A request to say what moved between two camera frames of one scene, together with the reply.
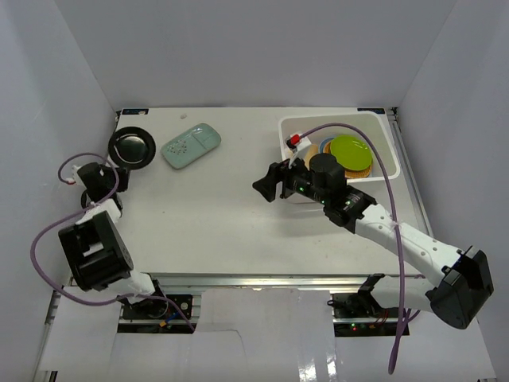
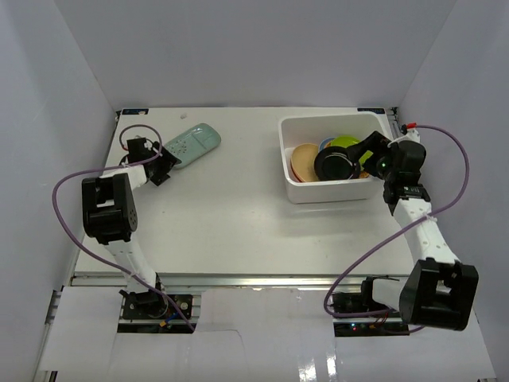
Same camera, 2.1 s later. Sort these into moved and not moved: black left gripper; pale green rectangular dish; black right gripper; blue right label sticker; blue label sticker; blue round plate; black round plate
Moved: black right gripper; black round plate; black left gripper
Not moved: blue round plate; pale green rectangular dish; blue right label sticker; blue label sticker
